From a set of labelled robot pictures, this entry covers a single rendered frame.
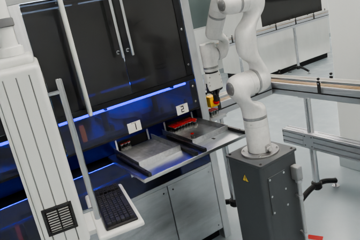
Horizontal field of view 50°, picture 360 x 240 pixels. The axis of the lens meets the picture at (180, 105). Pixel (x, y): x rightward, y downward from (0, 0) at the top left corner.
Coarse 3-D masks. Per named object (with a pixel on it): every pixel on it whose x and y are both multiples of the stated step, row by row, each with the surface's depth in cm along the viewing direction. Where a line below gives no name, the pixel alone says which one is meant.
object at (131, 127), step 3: (138, 120) 225; (132, 123) 223; (138, 123) 225; (129, 126) 222; (132, 126) 224; (135, 126) 224; (138, 126) 226; (129, 129) 223; (132, 129) 224; (135, 129) 225; (138, 129) 226; (141, 129) 227; (129, 132) 223; (132, 132) 224
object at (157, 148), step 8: (152, 136) 239; (144, 144) 233; (152, 144) 230; (160, 144) 228; (168, 144) 223; (176, 144) 214; (120, 152) 219; (128, 152) 225; (136, 152) 223; (144, 152) 220; (152, 152) 218; (160, 152) 215; (168, 152) 208; (176, 152) 211; (136, 160) 202; (144, 160) 201; (152, 160) 203
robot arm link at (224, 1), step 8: (216, 0) 182; (224, 0) 166; (232, 0) 166; (240, 0) 167; (216, 8) 186; (224, 8) 167; (232, 8) 167; (240, 8) 168; (216, 16) 189; (224, 16) 191
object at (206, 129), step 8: (200, 120) 251; (208, 120) 243; (192, 128) 244; (200, 128) 241; (208, 128) 238; (216, 128) 235; (224, 128) 227; (176, 136) 230; (184, 136) 233; (200, 136) 218; (208, 136) 221
